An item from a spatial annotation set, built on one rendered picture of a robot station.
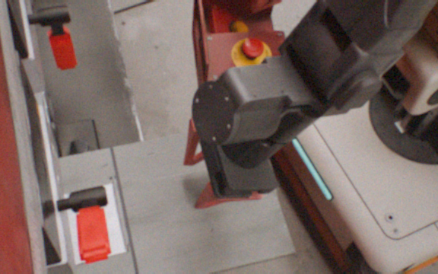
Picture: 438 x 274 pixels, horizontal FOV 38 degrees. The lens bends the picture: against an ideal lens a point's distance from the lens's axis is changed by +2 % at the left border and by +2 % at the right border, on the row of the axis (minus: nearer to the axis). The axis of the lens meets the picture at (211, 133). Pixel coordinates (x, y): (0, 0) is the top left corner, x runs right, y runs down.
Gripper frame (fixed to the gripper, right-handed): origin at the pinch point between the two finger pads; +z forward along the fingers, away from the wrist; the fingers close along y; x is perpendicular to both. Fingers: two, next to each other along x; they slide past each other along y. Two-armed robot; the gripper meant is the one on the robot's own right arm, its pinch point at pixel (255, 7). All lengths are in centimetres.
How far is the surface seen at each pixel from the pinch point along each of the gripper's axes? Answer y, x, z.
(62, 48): 38, 32, -28
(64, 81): 34.7, 19.5, -1.3
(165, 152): 24.5, 38.5, -17.3
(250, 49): 3.3, 11.1, -2.4
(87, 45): 31.2, 13.1, -2.1
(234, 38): 4.5, 6.6, 1.1
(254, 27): -2.9, -0.9, 7.1
